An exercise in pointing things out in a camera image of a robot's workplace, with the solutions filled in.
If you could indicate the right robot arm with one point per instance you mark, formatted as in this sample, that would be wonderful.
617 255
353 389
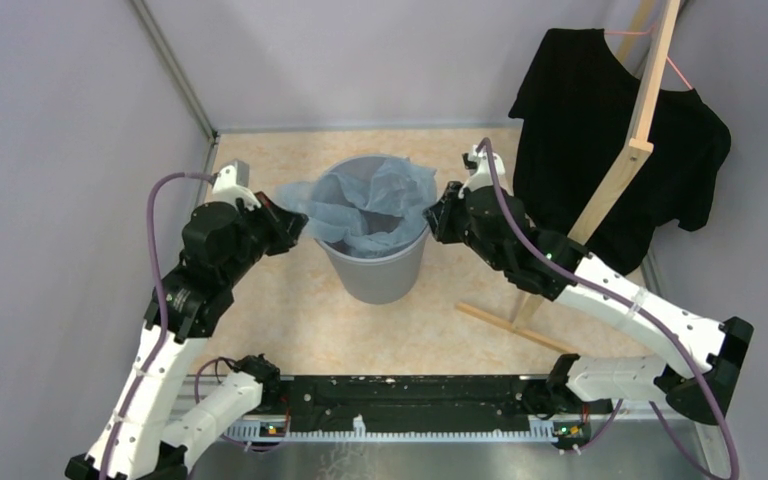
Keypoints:
695 362

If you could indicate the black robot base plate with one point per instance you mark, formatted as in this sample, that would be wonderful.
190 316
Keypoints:
419 404

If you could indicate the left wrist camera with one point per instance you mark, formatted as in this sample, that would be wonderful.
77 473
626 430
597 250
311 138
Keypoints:
231 185

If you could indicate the pink clothes hanger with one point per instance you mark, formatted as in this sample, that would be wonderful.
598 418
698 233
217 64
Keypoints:
679 69

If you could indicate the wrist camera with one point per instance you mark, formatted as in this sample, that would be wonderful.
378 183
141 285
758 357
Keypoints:
231 185
478 166

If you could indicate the grey slotted cable duct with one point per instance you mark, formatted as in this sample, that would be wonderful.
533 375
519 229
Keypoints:
255 431

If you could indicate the black t-shirt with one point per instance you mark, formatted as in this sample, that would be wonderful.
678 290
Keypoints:
575 104

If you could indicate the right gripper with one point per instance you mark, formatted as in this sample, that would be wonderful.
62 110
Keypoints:
440 214

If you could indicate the grey plastic trash bin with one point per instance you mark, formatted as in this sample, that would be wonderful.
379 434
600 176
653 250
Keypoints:
379 280

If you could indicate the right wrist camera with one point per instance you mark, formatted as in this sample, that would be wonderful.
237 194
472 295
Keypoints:
478 166

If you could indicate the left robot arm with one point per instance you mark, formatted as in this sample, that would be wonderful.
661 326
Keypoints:
222 242

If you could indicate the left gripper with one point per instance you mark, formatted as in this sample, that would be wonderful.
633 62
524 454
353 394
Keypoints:
285 225

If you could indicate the wooden clothes stand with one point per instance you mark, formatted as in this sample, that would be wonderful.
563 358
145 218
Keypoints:
636 150

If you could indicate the light blue plastic trash bag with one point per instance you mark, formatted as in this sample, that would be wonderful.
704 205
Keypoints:
366 206

